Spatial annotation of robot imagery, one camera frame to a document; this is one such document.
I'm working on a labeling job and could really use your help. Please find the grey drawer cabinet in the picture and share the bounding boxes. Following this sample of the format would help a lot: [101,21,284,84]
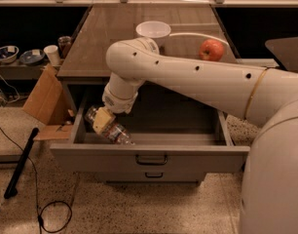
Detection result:
[56,2,245,122]

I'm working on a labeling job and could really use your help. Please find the black floor cable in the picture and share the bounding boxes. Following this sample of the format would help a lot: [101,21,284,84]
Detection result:
[0,117,74,234]

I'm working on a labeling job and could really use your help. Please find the clear plastic water bottle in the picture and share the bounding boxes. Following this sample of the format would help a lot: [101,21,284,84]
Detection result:
[85,105,133,144]

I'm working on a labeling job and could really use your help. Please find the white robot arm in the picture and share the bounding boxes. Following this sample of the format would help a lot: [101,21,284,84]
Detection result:
[93,37,298,234]

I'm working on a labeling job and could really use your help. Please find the blue bowl left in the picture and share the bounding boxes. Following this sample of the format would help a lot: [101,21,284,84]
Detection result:
[0,45,19,64]

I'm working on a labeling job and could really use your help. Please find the open top drawer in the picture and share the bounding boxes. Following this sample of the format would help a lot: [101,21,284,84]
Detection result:
[51,85,249,176]

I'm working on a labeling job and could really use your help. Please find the red apple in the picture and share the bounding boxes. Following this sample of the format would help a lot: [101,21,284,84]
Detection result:
[199,39,224,61]

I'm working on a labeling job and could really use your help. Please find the blue bowl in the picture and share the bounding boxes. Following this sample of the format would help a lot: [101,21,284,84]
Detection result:
[0,45,19,64]
[19,49,45,65]

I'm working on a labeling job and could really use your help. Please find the blue bowl right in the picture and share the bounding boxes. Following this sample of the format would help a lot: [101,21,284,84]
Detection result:
[19,49,45,65]

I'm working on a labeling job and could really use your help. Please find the lower drawer front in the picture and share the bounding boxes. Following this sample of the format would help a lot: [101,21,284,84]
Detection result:
[96,172,205,183]

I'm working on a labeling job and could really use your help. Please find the white bowl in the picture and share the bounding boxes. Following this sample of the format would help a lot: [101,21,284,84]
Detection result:
[135,20,171,47]

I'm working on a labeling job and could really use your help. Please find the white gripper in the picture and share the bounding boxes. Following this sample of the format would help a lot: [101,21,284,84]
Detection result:
[93,86,137,135]

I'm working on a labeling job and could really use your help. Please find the black stand leg left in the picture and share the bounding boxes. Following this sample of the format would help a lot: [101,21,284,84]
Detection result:
[4,128,39,199]

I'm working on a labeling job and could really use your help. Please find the white cables at left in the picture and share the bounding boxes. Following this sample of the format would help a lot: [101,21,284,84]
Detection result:
[0,59,21,105]

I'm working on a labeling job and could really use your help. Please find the white paper cup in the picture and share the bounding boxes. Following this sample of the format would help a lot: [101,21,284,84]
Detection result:
[44,45,60,66]

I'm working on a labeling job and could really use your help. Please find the brown cardboard box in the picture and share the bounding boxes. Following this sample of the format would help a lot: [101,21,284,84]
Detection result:
[23,64,74,141]

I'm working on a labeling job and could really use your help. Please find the glass jar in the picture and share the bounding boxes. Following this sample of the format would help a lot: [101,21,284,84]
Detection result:
[57,36,72,58]

